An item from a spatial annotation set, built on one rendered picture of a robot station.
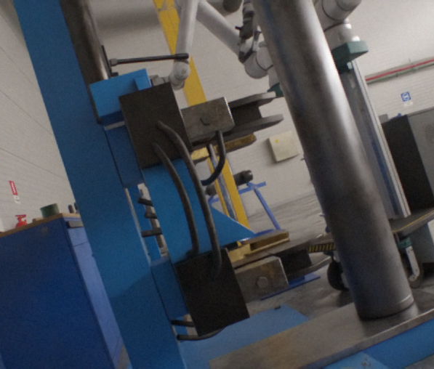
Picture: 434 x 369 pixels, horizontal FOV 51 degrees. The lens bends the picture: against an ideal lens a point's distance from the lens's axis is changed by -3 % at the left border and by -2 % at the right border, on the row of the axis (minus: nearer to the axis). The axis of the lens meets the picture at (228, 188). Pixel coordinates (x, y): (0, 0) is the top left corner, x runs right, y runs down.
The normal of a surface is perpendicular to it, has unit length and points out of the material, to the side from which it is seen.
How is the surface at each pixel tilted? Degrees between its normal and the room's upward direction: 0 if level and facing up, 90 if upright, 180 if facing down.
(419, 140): 90
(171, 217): 90
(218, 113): 90
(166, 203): 90
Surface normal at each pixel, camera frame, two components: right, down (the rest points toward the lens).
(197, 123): 0.16, -0.07
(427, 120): 0.52, -0.18
